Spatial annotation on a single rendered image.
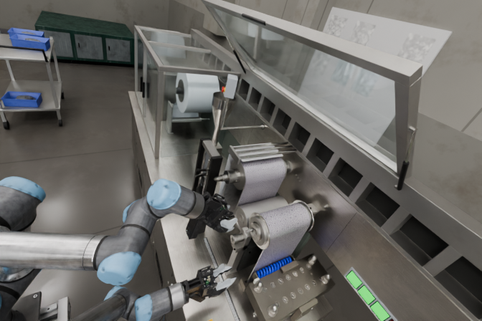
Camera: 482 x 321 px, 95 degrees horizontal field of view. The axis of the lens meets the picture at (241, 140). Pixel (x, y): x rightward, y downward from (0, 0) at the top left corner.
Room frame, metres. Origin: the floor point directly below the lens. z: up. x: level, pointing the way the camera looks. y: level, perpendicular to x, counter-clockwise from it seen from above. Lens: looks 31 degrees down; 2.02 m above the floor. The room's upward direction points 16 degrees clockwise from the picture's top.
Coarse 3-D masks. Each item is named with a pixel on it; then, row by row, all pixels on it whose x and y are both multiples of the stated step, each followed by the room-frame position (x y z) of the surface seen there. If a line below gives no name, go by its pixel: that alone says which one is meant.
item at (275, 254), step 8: (288, 240) 0.65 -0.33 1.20; (296, 240) 0.69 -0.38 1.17; (272, 248) 0.59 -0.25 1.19; (280, 248) 0.63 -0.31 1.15; (288, 248) 0.67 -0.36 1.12; (264, 256) 0.58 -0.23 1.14; (272, 256) 0.61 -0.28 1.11; (280, 256) 0.65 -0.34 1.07; (288, 256) 0.70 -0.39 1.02; (256, 264) 0.57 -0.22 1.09; (264, 264) 0.60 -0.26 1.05
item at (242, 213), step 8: (264, 200) 0.82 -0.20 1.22; (272, 200) 0.83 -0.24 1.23; (280, 200) 0.84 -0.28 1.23; (240, 208) 0.73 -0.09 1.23; (248, 208) 0.73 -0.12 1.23; (256, 208) 0.75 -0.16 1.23; (264, 208) 0.76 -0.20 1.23; (272, 208) 0.78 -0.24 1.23; (240, 216) 0.71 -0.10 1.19; (248, 216) 0.69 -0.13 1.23; (240, 224) 0.70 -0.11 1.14; (248, 224) 0.67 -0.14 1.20
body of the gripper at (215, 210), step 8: (208, 192) 0.49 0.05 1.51; (208, 200) 0.46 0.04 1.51; (216, 200) 0.49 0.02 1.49; (224, 200) 0.53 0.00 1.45; (208, 208) 0.46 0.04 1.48; (216, 208) 0.47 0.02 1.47; (224, 208) 0.48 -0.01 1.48; (200, 216) 0.42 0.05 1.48; (208, 216) 0.46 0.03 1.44; (216, 216) 0.46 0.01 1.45; (224, 216) 0.49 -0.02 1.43; (208, 224) 0.45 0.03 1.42; (216, 224) 0.46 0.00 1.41
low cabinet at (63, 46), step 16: (48, 16) 5.04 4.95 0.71; (64, 16) 5.44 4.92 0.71; (48, 32) 4.31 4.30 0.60; (64, 32) 4.47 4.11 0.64; (80, 32) 4.65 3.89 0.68; (96, 32) 4.87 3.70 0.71; (112, 32) 5.25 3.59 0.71; (128, 32) 5.70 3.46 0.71; (64, 48) 4.44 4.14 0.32; (80, 48) 4.62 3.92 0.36; (96, 48) 4.81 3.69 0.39; (112, 48) 5.01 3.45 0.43; (128, 48) 5.23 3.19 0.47; (96, 64) 4.82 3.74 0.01; (112, 64) 5.03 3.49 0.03; (128, 64) 5.26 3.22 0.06
